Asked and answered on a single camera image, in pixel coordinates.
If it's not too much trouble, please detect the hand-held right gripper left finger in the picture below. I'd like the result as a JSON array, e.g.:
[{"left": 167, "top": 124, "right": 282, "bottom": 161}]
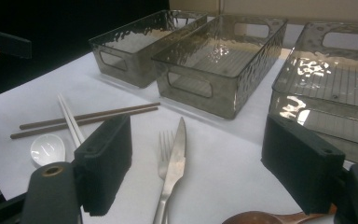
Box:
[{"left": 73, "top": 114, "right": 133, "bottom": 217}]

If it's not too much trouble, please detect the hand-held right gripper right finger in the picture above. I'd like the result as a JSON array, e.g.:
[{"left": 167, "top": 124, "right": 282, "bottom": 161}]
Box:
[{"left": 260, "top": 113, "right": 346, "bottom": 216}]

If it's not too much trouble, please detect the white chopstick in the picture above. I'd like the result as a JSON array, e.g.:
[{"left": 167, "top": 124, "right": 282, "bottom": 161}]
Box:
[
  {"left": 57, "top": 94, "right": 82, "bottom": 148},
  {"left": 59, "top": 92, "right": 87, "bottom": 145}
]

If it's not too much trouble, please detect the brown chopstick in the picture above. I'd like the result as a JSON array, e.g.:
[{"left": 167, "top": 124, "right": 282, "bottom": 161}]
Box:
[
  {"left": 9, "top": 106, "right": 159, "bottom": 140},
  {"left": 19, "top": 102, "right": 161, "bottom": 131}
]

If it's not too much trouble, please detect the white ceramic spoon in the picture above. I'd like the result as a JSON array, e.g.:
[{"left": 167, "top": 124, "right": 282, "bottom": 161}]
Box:
[{"left": 30, "top": 133, "right": 66, "bottom": 167}]

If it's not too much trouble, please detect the metal fork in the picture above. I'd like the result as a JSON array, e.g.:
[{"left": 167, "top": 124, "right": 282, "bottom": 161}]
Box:
[{"left": 158, "top": 130, "right": 176, "bottom": 224}]

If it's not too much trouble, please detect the brown wooden spoon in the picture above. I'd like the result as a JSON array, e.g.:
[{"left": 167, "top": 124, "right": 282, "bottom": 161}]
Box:
[{"left": 222, "top": 203, "right": 338, "bottom": 224}]

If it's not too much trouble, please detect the metal knife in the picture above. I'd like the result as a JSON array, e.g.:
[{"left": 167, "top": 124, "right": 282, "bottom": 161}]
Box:
[{"left": 152, "top": 116, "right": 187, "bottom": 224}]

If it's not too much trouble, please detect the smoky clear plastic bin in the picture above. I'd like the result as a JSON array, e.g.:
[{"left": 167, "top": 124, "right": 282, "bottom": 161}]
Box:
[
  {"left": 88, "top": 8, "right": 209, "bottom": 89},
  {"left": 151, "top": 14, "right": 289, "bottom": 120},
  {"left": 268, "top": 21, "right": 358, "bottom": 166}
]

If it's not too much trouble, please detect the light wooden desk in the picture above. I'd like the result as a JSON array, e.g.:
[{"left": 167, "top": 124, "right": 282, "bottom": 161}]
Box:
[{"left": 168, "top": 0, "right": 358, "bottom": 23}]

